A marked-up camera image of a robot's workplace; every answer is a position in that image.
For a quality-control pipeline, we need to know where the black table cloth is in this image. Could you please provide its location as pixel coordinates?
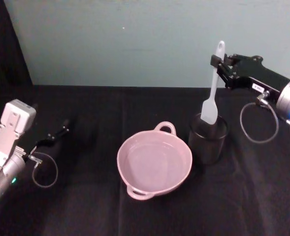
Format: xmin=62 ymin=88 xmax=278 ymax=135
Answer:
xmin=0 ymin=84 xmax=290 ymax=236

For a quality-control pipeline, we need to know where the black cylindrical utensil holder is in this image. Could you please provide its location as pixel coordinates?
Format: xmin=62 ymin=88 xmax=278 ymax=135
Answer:
xmin=188 ymin=112 xmax=229 ymax=165

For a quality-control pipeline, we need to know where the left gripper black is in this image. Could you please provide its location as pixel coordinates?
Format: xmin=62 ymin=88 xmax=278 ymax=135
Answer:
xmin=24 ymin=103 xmax=70 ymax=164

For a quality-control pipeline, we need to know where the black hanging cloth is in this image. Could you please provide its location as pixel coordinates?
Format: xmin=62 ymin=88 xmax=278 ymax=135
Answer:
xmin=0 ymin=0 xmax=34 ymax=87

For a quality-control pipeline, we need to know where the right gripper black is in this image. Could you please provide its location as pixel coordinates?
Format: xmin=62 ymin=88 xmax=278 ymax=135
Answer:
xmin=210 ymin=54 xmax=290 ymax=101

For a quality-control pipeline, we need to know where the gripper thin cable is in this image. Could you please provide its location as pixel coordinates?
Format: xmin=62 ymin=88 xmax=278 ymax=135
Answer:
xmin=24 ymin=151 xmax=59 ymax=189
xmin=240 ymin=90 xmax=280 ymax=144

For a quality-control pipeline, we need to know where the pink two-handled bowl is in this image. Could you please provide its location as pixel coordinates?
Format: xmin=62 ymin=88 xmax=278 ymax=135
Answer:
xmin=117 ymin=121 xmax=193 ymax=200

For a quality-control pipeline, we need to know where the right gripper thin cable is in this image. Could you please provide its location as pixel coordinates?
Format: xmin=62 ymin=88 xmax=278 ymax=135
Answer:
xmin=240 ymin=90 xmax=280 ymax=144

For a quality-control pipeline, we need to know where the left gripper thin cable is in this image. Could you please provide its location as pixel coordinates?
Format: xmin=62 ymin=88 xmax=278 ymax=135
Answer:
xmin=24 ymin=151 xmax=59 ymax=189

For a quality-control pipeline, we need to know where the white silicone spatula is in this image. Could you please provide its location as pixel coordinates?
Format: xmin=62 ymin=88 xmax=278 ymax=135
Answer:
xmin=200 ymin=40 xmax=226 ymax=125

